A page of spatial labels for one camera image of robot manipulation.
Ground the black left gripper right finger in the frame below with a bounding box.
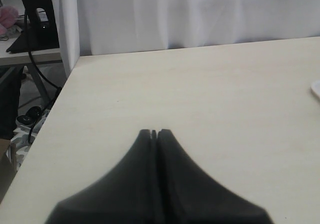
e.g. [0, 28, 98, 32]
[156, 129, 273, 224]

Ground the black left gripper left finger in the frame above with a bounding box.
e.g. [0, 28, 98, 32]
[46, 130, 160, 224]

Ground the white power strip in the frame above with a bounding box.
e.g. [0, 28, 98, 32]
[15, 106, 49, 128]

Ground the white square plastic tray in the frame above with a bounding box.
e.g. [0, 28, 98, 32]
[310, 80, 320, 99]

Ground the white backdrop curtain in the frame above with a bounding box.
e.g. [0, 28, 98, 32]
[52, 0, 320, 75]

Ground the black monitor stand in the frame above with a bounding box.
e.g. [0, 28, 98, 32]
[6, 0, 60, 53]

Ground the grey side table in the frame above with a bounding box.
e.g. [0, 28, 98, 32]
[0, 48, 62, 104]

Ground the pink plush toy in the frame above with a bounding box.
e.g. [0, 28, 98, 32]
[0, 6, 19, 35]

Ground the black floor cable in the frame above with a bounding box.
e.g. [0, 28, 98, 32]
[24, 8, 63, 145]

